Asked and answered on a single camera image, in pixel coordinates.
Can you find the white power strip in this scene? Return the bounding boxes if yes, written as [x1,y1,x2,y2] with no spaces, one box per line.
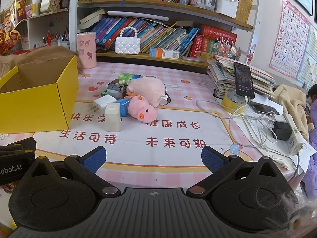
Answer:
[274,113,304,155]

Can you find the blue small box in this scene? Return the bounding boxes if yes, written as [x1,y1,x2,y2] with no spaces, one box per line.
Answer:
[116,97,131,117]

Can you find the white square bottle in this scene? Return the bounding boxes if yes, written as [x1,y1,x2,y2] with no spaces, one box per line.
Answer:
[104,102,121,132]

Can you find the white pen holder box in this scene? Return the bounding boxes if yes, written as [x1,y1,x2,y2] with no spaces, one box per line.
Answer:
[214,0,239,18]

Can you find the white storage cabinet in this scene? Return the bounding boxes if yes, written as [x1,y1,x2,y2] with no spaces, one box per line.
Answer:
[16,9,69,50]

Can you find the red boxed book set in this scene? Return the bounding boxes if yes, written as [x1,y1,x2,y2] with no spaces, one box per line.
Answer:
[189,25,240,59]

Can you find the yellow tape roll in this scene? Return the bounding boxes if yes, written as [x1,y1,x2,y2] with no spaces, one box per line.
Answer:
[221,91,248,114]

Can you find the alphabet wall poster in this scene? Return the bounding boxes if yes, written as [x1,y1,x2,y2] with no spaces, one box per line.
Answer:
[269,0,310,80]

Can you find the yellow cardboard box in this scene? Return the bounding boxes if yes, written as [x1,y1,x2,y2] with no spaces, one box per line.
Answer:
[1,55,78,134]

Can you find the light pink plush pig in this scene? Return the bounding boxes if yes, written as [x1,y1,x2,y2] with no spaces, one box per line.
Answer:
[126,76,171,107]

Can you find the stack of picture books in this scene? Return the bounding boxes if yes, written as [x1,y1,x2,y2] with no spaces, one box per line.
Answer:
[207,55,276,99]

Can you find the white quilted pearl handbag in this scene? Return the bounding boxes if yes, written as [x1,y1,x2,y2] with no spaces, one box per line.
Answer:
[115,26,141,55]

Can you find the black charger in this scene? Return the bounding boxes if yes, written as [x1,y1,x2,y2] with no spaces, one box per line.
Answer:
[272,121,293,141]

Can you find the grey toy car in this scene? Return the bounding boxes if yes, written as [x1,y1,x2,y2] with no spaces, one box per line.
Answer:
[100,79,127,100]

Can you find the white cable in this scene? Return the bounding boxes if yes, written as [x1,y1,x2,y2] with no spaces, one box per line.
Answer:
[196,96,302,186]

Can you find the pink checkered table mat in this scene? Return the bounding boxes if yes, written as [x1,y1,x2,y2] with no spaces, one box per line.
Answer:
[0,61,305,191]

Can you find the red gold foil balloon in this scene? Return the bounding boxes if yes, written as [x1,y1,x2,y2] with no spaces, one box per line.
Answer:
[1,0,26,55]

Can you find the green frog toy blue cap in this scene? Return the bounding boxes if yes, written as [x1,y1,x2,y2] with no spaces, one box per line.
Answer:
[118,73,140,85]

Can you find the orange fluffy cat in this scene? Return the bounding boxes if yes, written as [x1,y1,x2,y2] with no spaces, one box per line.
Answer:
[0,46,84,78]

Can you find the black smartphone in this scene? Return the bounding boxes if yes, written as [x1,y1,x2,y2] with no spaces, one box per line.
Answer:
[234,62,255,99]

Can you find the wooden bookshelf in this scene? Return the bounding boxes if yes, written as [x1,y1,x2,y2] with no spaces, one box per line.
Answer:
[69,0,260,74]

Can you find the pink sticker cup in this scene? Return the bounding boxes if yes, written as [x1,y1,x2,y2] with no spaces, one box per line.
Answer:
[77,32,97,69]

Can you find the orange white medicine box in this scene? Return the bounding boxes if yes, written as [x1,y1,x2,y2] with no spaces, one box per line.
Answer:
[149,47,180,60]

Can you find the beige blanket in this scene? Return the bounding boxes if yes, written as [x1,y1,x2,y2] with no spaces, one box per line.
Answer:
[273,84,309,142]

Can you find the white plug adapter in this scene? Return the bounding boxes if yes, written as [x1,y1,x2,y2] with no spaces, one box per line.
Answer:
[92,95,116,114]

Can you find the pink plush chick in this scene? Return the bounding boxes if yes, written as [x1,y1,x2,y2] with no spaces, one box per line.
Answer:
[128,95,157,124]

